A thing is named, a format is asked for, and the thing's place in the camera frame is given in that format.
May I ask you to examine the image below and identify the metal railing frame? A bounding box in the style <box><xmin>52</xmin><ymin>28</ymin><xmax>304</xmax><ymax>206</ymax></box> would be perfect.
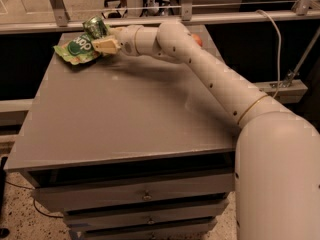
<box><xmin>0</xmin><ymin>0</ymin><xmax>320</xmax><ymax>34</ymax></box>

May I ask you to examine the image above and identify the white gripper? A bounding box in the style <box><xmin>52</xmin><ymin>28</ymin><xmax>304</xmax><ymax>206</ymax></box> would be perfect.
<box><xmin>92</xmin><ymin>25</ymin><xmax>143</xmax><ymax>55</ymax></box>

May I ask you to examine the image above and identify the grey drawer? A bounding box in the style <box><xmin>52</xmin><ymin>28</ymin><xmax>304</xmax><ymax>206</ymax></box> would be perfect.
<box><xmin>32</xmin><ymin>171</ymin><xmax>234</xmax><ymax>212</ymax></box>
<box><xmin>71</xmin><ymin>217</ymin><xmax>217</xmax><ymax>240</ymax></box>
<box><xmin>64</xmin><ymin>195</ymin><xmax>228</xmax><ymax>231</ymax></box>

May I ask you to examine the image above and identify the white cable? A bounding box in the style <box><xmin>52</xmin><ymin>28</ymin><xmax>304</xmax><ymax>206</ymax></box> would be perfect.
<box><xmin>256</xmin><ymin>9</ymin><xmax>283</xmax><ymax>100</ymax></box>

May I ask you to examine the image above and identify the black floor cable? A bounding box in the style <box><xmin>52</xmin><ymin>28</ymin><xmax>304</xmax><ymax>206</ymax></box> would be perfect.
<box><xmin>4</xmin><ymin>180</ymin><xmax>64</xmax><ymax>219</ymax></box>

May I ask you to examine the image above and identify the top grey drawer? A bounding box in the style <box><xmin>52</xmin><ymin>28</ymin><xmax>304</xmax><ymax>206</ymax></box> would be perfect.
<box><xmin>32</xmin><ymin>171</ymin><xmax>234</xmax><ymax>212</ymax></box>

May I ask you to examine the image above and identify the middle grey drawer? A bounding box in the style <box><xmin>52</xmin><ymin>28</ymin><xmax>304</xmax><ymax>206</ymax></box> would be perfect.
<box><xmin>64</xmin><ymin>195</ymin><xmax>228</xmax><ymax>231</ymax></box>

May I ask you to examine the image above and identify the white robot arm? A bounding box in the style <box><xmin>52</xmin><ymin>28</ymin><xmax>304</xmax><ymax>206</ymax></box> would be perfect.
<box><xmin>93</xmin><ymin>22</ymin><xmax>320</xmax><ymax>240</ymax></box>

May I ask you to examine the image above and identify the black office chair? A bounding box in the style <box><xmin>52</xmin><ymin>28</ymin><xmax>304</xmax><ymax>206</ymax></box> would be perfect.
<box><xmin>101</xmin><ymin>0</ymin><xmax>128</xmax><ymax>20</ymax></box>

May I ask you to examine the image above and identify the red apple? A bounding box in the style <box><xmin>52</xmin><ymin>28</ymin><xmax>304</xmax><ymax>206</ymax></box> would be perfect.
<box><xmin>191</xmin><ymin>34</ymin><xmax>203</xmax><ymax>47</ymax></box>

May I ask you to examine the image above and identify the green soda can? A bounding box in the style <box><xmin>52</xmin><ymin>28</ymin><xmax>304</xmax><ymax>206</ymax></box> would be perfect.
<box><xmin>82</xmin><ymin>16</ymin><xmax>108</xmax><ymax>39</ymax></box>

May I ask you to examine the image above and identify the grey drawer cabinet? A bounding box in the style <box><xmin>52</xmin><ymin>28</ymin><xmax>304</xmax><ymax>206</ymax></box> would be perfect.
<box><xmin>4</xmin><ymin>25</ymin><xmax>269</xmax><ymax>240</ymax></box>

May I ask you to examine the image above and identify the green rice chip bag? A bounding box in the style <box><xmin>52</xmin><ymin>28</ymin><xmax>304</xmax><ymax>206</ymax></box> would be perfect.
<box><xmin>54</xmin><ymin>31</ymin><xmax>101</xmax><ymax>65</ymax></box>

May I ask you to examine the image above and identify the bottom grey drawer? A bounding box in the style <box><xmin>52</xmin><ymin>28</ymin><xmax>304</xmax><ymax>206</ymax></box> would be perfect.
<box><xmin>71</xmin><ymin>217</ymin><xmax>217</xmax><ymax>240</ymax></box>

